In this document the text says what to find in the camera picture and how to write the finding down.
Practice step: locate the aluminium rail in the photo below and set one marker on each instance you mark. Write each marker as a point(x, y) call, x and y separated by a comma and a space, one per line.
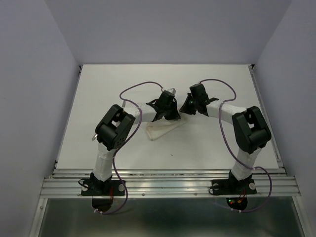
point(167, 183)
point(274, 144)

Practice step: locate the aluminium front rail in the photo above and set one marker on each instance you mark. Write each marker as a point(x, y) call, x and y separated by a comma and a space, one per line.
point(167, 183)

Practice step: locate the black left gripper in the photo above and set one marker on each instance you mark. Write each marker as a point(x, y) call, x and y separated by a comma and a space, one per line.
point(175, 115)

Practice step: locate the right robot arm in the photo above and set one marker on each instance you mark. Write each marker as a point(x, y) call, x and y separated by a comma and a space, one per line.
point(251, 134)

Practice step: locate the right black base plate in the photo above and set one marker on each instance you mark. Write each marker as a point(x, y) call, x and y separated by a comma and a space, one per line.
point(226, 187)

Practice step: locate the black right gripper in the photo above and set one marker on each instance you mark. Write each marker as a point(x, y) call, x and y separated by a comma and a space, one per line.
point(184, 107)

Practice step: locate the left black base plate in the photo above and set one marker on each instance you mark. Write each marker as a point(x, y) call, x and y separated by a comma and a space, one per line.
point(108, 188)

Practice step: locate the aluminium right side rail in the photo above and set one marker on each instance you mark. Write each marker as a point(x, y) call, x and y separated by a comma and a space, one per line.
point(274, 144)

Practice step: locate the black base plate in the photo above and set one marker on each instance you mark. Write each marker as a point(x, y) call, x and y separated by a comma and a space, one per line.
point(108, 188)
point(226, 187)

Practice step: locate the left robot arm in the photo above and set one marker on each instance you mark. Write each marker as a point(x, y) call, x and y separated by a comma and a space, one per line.
point(113, 131)

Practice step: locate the white cloth napkin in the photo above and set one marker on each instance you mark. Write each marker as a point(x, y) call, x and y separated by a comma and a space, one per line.
point(159, 128)

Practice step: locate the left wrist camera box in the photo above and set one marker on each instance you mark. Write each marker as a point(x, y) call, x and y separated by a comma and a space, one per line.
point(171, 90)

